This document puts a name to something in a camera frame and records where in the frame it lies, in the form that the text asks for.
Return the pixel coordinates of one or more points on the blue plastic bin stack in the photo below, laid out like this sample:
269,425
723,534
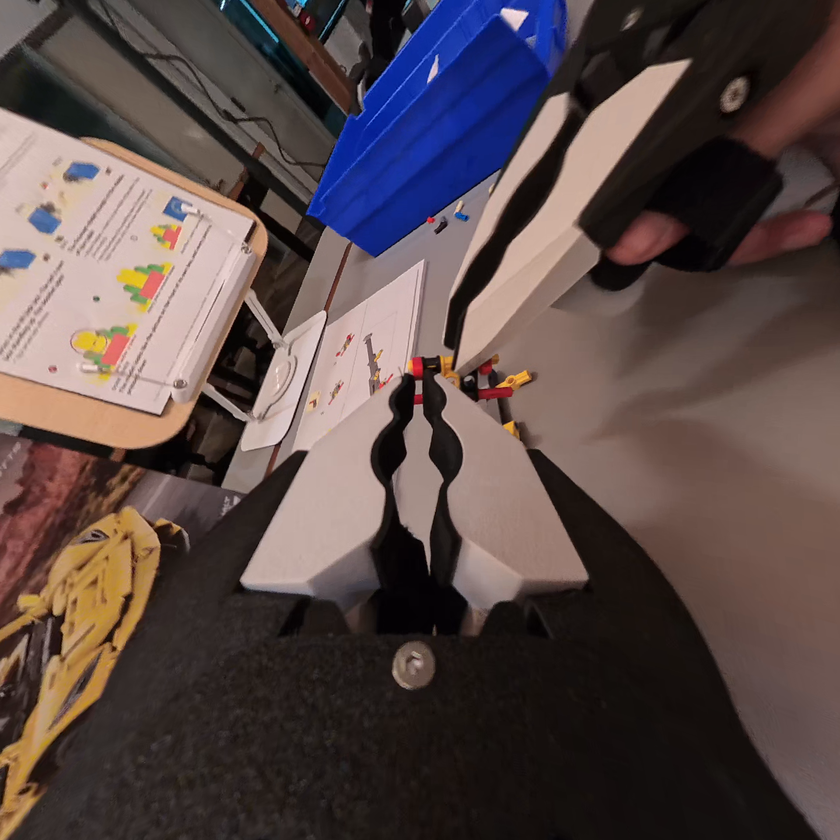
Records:
426,144

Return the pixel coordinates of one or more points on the black lego set box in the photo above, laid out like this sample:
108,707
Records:
79,590

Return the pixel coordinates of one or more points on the white document stand wooden board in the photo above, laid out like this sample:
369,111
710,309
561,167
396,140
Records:
39,407

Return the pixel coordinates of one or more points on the long grey lego beam assembly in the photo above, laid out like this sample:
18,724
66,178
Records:
515,379

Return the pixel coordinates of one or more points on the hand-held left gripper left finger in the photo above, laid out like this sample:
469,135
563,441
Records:
328,518

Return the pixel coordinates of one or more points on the printed instruction sheet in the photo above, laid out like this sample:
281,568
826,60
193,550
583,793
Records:
98,229

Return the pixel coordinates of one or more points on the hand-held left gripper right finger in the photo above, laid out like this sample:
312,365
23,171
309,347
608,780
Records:
518,518

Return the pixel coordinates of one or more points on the lego instruction booklet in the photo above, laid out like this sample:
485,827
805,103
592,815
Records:
387,315

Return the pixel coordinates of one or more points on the red yellow black lego assembly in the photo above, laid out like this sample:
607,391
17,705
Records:
420,365

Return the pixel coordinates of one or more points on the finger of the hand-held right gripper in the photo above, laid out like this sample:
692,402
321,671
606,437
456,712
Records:
558,216
531,164

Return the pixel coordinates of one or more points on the person's right hand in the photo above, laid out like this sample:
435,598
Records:
807,131

